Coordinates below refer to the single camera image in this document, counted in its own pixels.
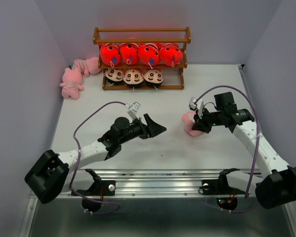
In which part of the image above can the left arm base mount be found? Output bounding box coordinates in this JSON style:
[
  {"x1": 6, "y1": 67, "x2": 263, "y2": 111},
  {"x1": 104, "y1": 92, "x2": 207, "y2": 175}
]
[{"x1": 71, "y1": 169, "x2": 120, "y2": 215}]

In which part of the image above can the pink striped plush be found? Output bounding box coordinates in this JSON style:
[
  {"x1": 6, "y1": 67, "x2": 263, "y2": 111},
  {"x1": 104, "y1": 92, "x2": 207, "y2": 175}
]
[
  {"x1": 60, "y1": 68, "x2": 84, "y2": 100},
  {"x1": 74, "y1": 57, "x2": 101, "y2": 77},
  {"x1": 182, "y1": 111, "x2": 205, "y2": 137}
]

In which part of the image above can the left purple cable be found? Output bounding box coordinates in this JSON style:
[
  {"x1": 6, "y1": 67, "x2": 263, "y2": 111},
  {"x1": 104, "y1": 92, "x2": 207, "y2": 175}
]
[{"x1": 69, "y1": 101, "x2": 120, "y2": 215}]

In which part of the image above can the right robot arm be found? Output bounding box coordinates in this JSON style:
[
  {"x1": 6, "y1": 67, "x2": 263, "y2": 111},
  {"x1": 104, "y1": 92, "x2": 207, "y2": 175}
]
[{"x1": 189, "y1": 92, "x2": 296, "y2": 209}]

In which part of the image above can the brown wooden three-tier shelf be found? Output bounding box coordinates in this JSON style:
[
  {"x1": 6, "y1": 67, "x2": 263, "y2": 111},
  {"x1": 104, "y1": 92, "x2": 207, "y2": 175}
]
[{"x1": 93, "y1": 27, "x2": 191, "y2": 90}]

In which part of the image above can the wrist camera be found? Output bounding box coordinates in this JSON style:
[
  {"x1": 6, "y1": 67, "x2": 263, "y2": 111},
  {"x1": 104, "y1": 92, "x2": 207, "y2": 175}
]
[
  {"x1": 124, "y1": 102, "x2": 141, "y2": 120},
  {"x1": 189, "y1": 97, "x2": 204, "y2": 118}
]

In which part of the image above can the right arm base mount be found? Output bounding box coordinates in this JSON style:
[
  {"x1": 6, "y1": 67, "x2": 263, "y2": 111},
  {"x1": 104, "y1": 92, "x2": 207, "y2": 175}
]
[{"x1": 198, "y1": 179, "x2": 244, "y2": 212}]

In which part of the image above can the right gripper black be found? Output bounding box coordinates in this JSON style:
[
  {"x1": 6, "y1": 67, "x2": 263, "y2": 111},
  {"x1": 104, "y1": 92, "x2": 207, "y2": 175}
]
[{"x1": 191, "y1": 106, "x2": 224, "y2": 133}]

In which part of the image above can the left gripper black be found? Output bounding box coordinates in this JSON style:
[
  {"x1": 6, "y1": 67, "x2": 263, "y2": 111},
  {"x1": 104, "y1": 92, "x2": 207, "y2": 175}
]
[{"x1": 119, "y1": 113, "x2": 166, "y2": 144}]

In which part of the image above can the red fish plush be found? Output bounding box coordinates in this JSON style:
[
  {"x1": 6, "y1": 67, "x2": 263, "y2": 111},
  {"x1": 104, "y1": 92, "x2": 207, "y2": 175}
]
[
  {"x1": 138, "y1": 42, "x2": 163, "y2": 69},
  {"x1": 99, "y1": 43, "x2": 122, "y2": 68},
  {"x1": 159, "y1": 43, "x2": 183, "y2": 67},
  {"x1": 119, "y1": 42, "x2": 139, "y2": 65}
]

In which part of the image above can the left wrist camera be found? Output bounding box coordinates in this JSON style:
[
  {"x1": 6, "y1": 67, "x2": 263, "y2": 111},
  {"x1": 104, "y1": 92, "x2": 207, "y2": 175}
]
[{"x1": 124, "y1": 102, "x2": 141, "y2": 120}]

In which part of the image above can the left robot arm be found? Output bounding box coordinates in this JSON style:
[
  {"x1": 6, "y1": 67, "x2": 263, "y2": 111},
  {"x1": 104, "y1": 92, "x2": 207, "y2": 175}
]
[{"x1": 25, "y1": 114, "x2": 167, "y2": 204}]

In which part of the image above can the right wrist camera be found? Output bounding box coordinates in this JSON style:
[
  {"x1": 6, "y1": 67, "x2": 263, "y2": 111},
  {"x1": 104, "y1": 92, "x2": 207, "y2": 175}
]
[{"x1": 189, "y1": 97, "x2": 204, "y2": 118}]

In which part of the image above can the aluminium mounting rail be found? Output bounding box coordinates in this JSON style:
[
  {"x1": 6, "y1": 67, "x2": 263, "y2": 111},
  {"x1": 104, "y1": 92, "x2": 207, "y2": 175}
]
[{"x1": 29, "y1": 168, "x2": 291, "y2": 198}]

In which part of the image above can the doll plush orange cap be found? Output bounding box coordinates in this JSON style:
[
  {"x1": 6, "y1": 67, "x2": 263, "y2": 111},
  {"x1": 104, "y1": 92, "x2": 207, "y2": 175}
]
[{"x1": 105, "y1": 68, "x2": 124, "y2": 85}]

